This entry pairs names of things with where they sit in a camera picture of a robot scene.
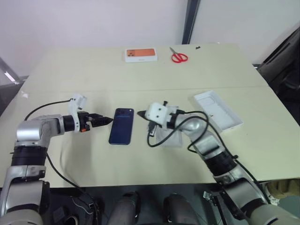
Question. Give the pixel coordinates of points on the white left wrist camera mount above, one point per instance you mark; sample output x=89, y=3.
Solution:
x=74, y=104

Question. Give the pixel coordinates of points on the black office chair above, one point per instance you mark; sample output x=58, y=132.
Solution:
x=281, y=68

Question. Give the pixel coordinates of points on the dark rounded shape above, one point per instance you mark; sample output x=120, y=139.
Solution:
x=125, y=208
x=180, y=209

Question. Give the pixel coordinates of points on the dark blue smartphone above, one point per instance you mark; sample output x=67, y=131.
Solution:
x=122, y=127

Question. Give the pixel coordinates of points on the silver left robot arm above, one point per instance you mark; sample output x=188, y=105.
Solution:
x=30, y=131

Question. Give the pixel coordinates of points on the dark metal pillar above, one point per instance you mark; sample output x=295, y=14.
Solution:
x=191, y=22

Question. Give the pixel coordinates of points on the small white paper scrap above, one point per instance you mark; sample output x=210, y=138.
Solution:
x=25, y=95

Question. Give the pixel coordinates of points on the white box with orange top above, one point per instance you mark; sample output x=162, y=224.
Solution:
x=140, y=55

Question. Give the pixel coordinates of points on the black bag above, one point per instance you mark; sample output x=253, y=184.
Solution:
x=72, y=208

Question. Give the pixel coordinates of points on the small metal bracket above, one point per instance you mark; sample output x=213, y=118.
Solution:
x=211, y=195

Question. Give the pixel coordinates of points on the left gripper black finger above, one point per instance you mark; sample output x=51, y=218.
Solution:
x=101, y=116
x=102, y=123

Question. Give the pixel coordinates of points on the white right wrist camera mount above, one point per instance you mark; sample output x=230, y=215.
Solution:
x=156, y=114

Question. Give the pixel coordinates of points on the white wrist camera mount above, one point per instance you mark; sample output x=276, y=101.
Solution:
x=74, y=104
x=156, y=114

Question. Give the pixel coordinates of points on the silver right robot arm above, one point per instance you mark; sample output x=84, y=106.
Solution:
x=211, y=150

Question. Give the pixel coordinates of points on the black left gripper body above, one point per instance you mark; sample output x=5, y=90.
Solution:
x=84, y=122

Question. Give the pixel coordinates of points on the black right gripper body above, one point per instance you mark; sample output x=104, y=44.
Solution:
x=152, y=129

